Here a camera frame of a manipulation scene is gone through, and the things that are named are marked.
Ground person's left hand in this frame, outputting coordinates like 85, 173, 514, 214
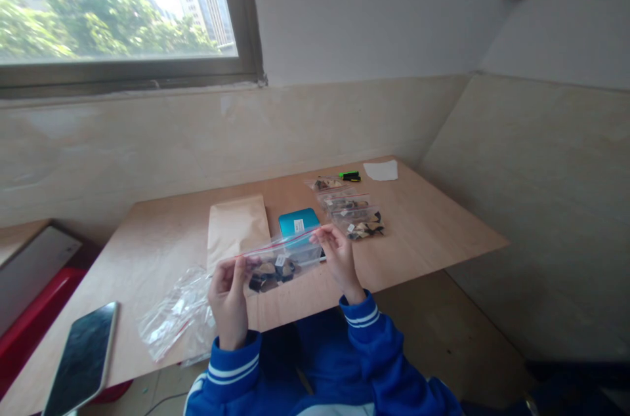
207, 257, 253, 351

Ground person's right hand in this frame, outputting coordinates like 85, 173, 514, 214
308, 226, 366, 304

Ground person's left fingers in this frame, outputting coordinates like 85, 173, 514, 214
208, 259, 234, 300

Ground person's left thumb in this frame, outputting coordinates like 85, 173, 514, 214
231, 258, 251, 297

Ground person's right thumb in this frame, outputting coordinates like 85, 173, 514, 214
322, 232, 347, 265

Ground person's right fingers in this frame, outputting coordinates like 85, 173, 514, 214
308, 226, 341, 253

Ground clear zip bag with pieces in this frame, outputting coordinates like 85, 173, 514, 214
316, 192, 371, 213
234, 224, 329, 297
304, 177, 347, 192
344, 218, 388, 243
328, 207, 383, 228

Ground teal tin box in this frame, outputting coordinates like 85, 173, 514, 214
278, 207, 328, 265

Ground brown paper bag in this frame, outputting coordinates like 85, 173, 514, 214
206, 194, 270, 280

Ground pile of empty zip bags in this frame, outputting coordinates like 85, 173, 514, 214
136, 265, 221, 367

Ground white paper sheet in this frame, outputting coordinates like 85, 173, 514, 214
362, 159, 401, 182

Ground person's body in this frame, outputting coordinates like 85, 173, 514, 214
255, 310, 380, 416

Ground white smartphone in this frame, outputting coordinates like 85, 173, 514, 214
41, 301, 121, 416

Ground white board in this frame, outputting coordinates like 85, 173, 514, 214
0, 226, 84, 339

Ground window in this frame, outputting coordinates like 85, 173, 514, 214
0, 0, 270, 101

